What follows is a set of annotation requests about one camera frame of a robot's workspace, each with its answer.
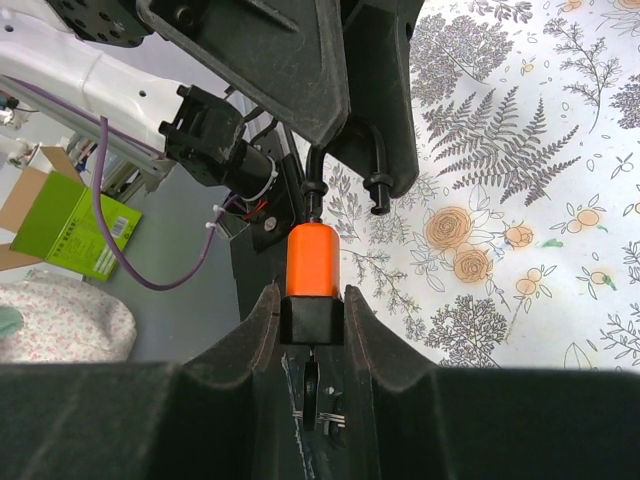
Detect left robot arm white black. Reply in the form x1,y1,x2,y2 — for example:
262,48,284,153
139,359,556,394
1,1,422,251

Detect black headed keys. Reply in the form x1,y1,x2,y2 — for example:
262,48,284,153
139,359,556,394
293,347,346,432

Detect green cardboard box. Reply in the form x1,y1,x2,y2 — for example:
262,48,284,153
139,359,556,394
1,146,118,281

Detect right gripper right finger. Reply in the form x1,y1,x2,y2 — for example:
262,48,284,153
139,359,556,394
344,287,639,479

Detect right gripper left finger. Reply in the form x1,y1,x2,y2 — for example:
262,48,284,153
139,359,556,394
1,285,305,479

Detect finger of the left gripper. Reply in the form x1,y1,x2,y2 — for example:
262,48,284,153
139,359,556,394
136,0,349,147
340,1,420,195

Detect floral fabric bundle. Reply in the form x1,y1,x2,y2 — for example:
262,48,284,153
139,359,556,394
1,270,137,364

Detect floral patterned mat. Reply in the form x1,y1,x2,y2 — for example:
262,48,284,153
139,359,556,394
325,1,639,372

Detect orange black padlock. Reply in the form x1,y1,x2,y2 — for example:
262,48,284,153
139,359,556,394
280,117,394,347

